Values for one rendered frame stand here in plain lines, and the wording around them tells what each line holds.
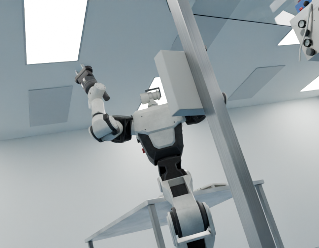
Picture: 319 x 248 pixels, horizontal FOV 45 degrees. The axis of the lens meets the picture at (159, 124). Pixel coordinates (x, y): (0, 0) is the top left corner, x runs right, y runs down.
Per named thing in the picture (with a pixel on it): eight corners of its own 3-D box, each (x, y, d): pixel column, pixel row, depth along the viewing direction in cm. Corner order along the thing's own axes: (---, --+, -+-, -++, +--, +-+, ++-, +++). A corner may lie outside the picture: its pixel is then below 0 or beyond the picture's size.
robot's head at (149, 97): (143, 109, 227) (140, 96, 230) (160, 106, 228) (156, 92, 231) (143, 105, 221) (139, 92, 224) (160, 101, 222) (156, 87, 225)
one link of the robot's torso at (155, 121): (140, 175, 231) (127, 122, 243) (195, 161, 234) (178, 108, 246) (137, 163, 204) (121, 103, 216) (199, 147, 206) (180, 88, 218)
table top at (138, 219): (84, 243, 383) (84, 239, 384) (177, 222, 438) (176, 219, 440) (148, 204, 264) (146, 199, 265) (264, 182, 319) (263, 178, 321)
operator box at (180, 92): (171, 116, 145) (153, 58, 154) (206, 115, 154) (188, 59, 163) (178, 109, 140) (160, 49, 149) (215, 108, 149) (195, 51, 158)
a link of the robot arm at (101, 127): (86, 105, 204) (87, 128, 189) (103, 96, 202) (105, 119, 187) (97, 118, 210) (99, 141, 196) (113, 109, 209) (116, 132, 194)
